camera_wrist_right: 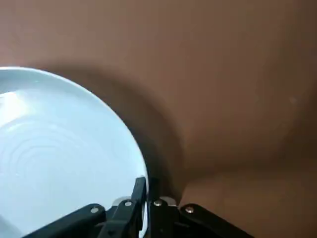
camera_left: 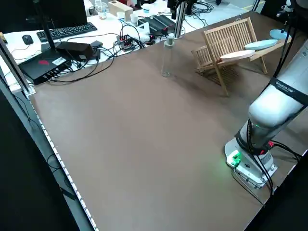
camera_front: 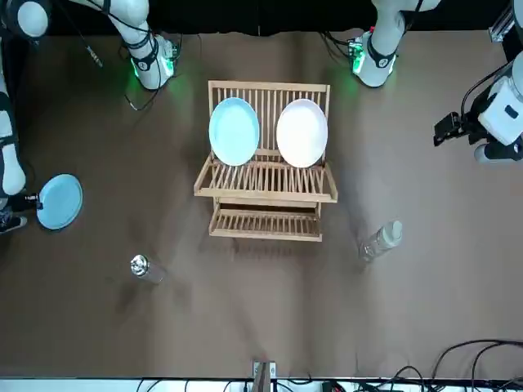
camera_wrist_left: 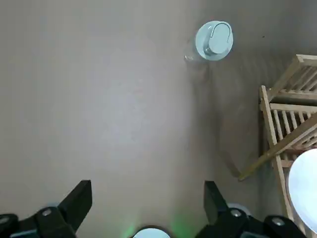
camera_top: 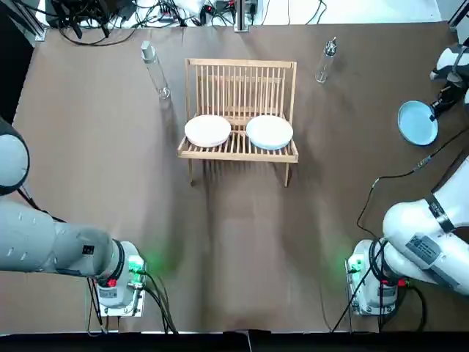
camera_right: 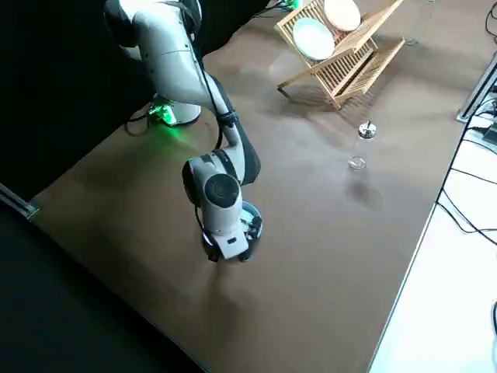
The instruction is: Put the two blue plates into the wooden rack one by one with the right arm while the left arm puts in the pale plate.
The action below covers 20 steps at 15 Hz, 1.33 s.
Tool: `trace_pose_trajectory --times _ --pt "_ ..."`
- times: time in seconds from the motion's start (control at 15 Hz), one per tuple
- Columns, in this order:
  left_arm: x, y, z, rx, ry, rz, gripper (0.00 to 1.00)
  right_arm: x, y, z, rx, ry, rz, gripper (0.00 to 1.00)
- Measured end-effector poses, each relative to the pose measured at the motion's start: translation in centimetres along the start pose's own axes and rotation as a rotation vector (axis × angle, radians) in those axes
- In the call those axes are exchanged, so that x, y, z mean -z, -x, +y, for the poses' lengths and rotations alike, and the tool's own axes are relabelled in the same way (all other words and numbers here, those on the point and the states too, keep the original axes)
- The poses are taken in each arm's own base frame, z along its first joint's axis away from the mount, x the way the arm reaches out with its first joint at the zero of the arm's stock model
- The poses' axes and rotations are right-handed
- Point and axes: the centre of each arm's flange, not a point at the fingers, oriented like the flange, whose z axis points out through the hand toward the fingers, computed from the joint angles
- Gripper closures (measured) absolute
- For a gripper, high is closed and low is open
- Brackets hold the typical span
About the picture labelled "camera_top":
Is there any black left arm foot cable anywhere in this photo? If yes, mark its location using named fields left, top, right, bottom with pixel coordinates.
left=86, top=269, right=180, bottom=334

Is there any wooden dish rack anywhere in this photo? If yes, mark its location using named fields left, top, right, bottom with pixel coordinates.
left=177, top=57, right=300, bottom=188

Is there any black right arm foot cable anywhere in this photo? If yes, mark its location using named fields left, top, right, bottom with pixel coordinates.
left=329, top=238, right=428, bottom=333

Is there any pale plate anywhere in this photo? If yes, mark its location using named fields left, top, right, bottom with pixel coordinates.
left=184, top=114, right=232, bottom=149

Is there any aluminium camera post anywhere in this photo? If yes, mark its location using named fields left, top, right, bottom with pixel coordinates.
left=234, top=0, right=256, bottom=33

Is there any blue plate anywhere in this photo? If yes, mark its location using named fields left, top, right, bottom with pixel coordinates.
left=245, top=114, right=294, bottom=150
left=397, top=100, right=439, bottom=147

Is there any black arm foot cable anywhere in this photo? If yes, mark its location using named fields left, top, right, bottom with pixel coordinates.
left=329, top=238, right=428, bottom=333
left=86, top=269, right=180, bottom=334

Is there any clear bottle silver stopper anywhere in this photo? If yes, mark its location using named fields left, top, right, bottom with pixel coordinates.
left=314, top=36, right=339, bottom=84

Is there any black desk cable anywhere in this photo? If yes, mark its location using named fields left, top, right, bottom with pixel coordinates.
left=58, top=25, right=136, bottom=47

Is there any black cable with connector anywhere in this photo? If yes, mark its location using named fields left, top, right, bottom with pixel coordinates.
left=357, top=128, right=469, bottom=239

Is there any aluminium frame bar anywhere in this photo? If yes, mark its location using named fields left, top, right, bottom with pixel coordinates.
left=446, top=0, right=469, bottom=29
left=21, top=0, right=47, bottom=41

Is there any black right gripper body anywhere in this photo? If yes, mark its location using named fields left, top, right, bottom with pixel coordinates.
left=437, top=78, right=463, bottom=111

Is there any clear bottle grey cap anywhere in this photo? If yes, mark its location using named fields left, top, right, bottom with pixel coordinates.
left=141, top=40, right=171, bottom=100

